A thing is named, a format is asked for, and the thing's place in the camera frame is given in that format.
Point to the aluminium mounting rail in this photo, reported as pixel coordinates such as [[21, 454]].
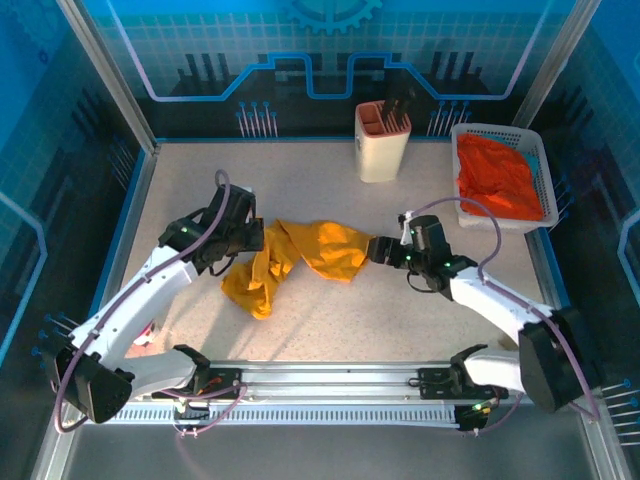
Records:
[[325, 380]]

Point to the yellow t-shirt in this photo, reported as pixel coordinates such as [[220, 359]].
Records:
[[330, 250]]

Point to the orange t-shirt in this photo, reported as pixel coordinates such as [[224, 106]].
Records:
[[495, 175]]

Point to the pink plastic bowl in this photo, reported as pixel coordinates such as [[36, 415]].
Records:
[[147, 336]]

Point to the cream knife block pink rim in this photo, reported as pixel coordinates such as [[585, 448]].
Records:
[[380, 150]]

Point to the aluminium frame post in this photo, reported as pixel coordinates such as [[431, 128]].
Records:
[[105, 75], [550, 65]]

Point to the white plastic basket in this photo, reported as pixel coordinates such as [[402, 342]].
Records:
[[545, 155]]

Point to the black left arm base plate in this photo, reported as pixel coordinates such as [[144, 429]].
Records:
[[225, 375]]

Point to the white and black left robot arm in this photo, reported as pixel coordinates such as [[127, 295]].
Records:
[[125, 300]]

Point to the teal cloth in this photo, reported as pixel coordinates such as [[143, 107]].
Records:
[[532, 161]]

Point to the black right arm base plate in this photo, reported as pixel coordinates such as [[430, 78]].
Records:
[[432, 382]]

